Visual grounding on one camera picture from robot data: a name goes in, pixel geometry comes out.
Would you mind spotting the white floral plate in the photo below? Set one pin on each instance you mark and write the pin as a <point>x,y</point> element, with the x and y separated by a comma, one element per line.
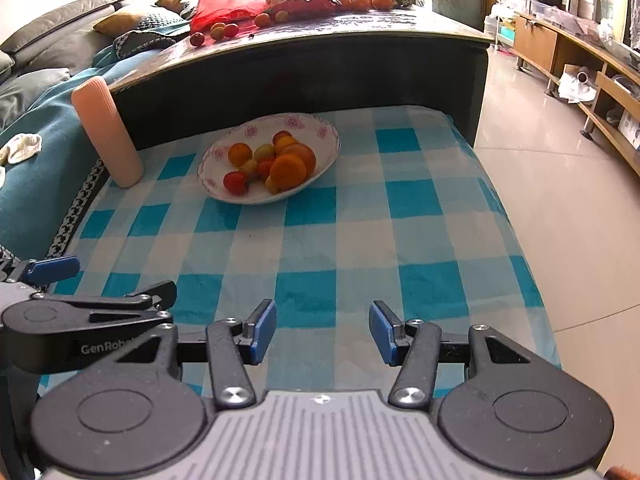
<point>320,135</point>

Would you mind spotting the mustard cushion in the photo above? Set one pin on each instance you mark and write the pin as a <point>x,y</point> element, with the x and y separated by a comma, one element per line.
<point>120,22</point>

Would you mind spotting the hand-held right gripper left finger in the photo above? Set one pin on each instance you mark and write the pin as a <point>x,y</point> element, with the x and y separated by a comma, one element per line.
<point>265,330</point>

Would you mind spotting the grey sofa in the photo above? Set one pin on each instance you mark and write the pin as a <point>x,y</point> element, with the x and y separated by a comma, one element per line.
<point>45,40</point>

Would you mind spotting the teal blanket houndstooth trim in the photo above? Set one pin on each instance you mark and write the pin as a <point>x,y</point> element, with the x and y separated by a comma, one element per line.
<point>50,120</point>

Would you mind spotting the red tomato with stem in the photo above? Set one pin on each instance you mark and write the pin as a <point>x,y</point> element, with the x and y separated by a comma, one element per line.
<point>235,183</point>

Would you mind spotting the blue white checkered tablecloth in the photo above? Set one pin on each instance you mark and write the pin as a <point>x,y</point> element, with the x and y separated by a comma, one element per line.
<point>400,240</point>

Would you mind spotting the dark patterned cushion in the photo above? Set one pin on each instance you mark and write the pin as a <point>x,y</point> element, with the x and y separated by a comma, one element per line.
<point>142,40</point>

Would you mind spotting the large red tomato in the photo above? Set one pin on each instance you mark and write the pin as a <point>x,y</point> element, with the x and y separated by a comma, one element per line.
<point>307,156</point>

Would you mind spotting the pink ribbed cylinder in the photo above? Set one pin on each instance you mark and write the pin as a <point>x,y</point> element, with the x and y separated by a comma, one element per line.
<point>107,130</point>

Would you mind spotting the white storage cart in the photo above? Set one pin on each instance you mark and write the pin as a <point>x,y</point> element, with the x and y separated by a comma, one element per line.
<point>500,27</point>

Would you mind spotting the dark coffee table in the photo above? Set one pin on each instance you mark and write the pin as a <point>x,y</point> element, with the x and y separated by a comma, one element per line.
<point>350,75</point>

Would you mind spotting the orange mandarin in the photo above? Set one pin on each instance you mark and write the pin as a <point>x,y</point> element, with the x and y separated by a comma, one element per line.
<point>282,138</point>
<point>240,154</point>
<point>382,1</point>
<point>287,172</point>
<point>361,2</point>

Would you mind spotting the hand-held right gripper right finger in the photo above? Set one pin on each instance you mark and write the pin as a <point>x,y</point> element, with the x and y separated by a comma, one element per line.
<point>381,330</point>

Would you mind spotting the wooden tv cabinet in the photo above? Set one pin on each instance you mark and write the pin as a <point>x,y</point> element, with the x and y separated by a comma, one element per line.
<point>537,40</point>

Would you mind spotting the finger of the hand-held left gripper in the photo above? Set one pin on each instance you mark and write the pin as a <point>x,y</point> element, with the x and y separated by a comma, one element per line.
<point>150,294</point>
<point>52,267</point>

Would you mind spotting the cream cloth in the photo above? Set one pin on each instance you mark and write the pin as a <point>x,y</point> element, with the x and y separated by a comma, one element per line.
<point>22,147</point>

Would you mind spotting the white device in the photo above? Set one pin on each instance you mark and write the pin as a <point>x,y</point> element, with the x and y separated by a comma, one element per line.
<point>580,85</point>

